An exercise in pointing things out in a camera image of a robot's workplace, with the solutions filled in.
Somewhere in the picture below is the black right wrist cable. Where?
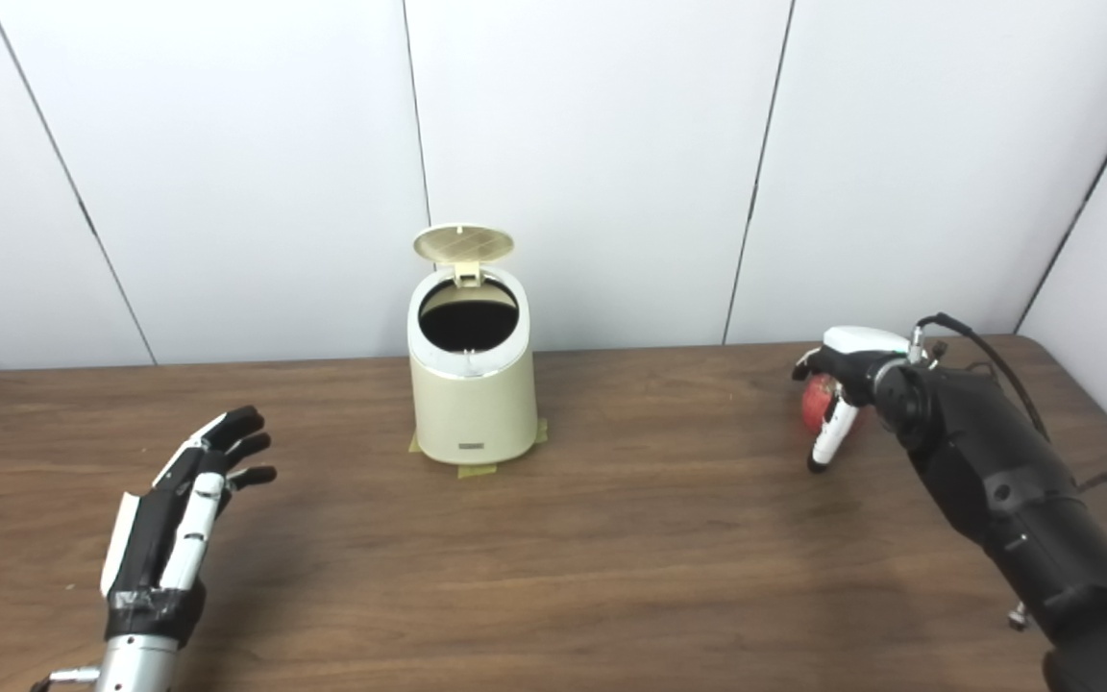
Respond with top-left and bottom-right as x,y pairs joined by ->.
909,312 -> 1107,491

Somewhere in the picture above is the red apple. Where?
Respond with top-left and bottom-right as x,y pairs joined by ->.
800,375 -> 862,439

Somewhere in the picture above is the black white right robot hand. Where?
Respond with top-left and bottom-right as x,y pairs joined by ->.
792,327 -> 912,474

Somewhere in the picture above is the cream round bin lid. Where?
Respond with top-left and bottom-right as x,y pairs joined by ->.
412,224 -> 516,288

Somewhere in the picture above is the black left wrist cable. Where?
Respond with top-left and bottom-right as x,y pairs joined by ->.
30,666 -> 101,692

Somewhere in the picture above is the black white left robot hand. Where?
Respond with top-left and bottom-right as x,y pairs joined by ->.
100,406 -> 278,645

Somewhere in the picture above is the cream-colored cylindrical bin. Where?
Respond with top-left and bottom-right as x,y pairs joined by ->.
407,224 -> 538,466

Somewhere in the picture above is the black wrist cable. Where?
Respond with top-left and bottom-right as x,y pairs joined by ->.
30,666 -> 101,692
909,312 -> 1107,491

